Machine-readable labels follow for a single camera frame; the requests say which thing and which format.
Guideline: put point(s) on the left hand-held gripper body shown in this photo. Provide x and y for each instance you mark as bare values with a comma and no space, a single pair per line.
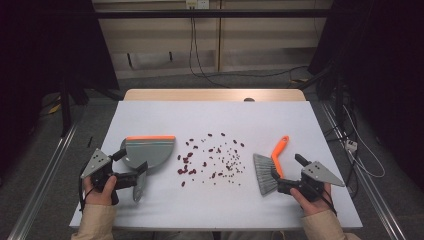
97,162

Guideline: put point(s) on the dark round table grommet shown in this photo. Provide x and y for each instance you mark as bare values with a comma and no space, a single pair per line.
249,99

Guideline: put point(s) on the wooden table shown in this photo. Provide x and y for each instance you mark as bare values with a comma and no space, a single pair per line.
200,95

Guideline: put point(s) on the white table cover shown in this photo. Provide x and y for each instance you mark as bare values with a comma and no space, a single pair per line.
216,116

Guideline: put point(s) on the person's left hand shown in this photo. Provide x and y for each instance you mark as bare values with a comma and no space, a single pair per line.
100,197

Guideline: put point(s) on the grey dustpan with orange edge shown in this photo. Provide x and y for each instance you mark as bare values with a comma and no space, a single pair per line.
150,153

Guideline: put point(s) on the white wall socket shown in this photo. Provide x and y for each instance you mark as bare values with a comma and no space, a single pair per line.
197,3

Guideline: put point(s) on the red kidney beans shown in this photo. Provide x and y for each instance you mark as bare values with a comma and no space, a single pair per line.
181,171

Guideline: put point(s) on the small green mung beans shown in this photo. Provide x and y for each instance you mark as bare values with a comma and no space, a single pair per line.
228,167

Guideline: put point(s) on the black horizontal bar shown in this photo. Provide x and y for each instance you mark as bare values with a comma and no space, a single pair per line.
216,13

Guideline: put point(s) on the black metal stand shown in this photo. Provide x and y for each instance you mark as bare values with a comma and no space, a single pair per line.
65,110

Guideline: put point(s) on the small black floor stick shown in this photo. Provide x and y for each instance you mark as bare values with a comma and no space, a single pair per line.
90,141

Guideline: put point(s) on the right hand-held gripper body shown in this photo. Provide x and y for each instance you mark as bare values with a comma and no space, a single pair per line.
321,174

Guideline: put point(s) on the black wall bracket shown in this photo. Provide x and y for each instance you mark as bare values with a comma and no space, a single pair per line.
170,56
130,60

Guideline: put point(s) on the yellow tape piece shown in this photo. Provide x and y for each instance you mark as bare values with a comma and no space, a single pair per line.
55,108

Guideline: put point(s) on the aluminium rail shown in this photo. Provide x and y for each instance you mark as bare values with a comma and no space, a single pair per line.
376,203
43,180

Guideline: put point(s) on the person's right hand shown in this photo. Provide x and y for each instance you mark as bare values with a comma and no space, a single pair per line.
313,206

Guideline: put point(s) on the white power plug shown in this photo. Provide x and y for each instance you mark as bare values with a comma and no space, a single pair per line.
351,145

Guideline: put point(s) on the black curtain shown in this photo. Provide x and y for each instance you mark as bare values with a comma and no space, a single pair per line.
383,66
50,43

